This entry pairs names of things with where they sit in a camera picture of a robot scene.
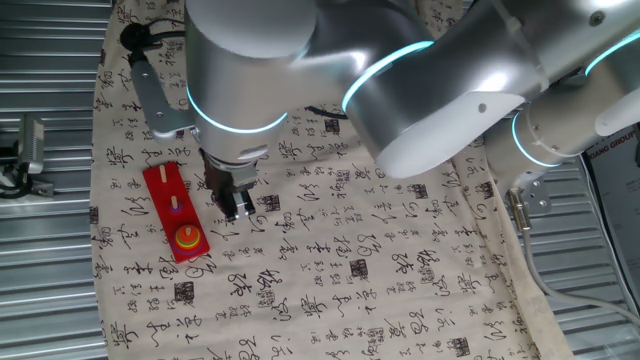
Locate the red Hanoi base board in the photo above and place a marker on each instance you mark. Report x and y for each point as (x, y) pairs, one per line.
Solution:
(165, 210)

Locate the yellow Hanoi disc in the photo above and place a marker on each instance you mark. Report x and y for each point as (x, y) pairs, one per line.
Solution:
(187, 245)

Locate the calligraphy printed beige cloth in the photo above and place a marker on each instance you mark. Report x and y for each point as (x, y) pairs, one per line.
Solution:
(325, 280)

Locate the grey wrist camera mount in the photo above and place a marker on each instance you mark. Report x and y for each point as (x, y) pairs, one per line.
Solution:
(155, 105)

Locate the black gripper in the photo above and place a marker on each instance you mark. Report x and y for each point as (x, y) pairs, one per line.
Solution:
(225, 177)

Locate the green Hanoi disc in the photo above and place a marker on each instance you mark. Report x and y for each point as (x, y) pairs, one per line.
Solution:
(187, 243)

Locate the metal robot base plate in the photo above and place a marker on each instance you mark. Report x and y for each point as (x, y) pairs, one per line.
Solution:
(540, 200)

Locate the small orange Hanoi disc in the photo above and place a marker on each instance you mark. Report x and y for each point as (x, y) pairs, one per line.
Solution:
(184, 235)

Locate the large purple Hanoi disc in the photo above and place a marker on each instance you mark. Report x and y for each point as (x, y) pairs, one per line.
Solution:
(187, 252)

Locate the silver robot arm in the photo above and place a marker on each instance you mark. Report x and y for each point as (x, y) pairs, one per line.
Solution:
(400, 100)

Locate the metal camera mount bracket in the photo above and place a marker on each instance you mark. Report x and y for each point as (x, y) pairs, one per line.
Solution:
(42, 189)

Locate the dark printed cardboard box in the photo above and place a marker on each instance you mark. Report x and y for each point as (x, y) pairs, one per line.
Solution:
(620, 200)

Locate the grey ribbed camera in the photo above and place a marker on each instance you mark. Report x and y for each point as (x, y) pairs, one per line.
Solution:
(31, 145)

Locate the large orange Hanoi disc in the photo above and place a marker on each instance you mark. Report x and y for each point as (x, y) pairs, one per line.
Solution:
(187, 248)

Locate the small purple Hanoi disc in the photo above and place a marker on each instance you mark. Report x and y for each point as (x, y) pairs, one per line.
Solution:
(176, 211)

